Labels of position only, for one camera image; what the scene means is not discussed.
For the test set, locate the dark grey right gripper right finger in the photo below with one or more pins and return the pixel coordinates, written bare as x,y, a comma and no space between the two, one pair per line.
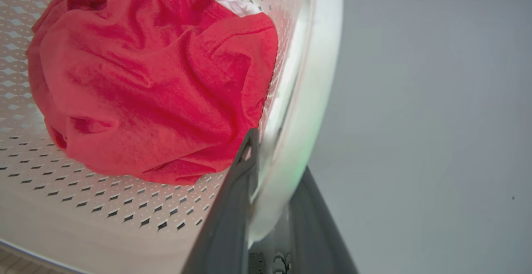
316,228

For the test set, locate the white perforated laundry basket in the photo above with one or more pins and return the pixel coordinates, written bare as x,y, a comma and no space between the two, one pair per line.
104,207

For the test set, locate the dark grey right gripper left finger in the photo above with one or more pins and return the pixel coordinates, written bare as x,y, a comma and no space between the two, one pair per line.
226,220

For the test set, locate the red garment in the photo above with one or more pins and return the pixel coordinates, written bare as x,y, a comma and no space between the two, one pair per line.
158,78

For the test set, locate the white garment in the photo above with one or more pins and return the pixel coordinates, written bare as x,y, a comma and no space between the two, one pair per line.
232,3

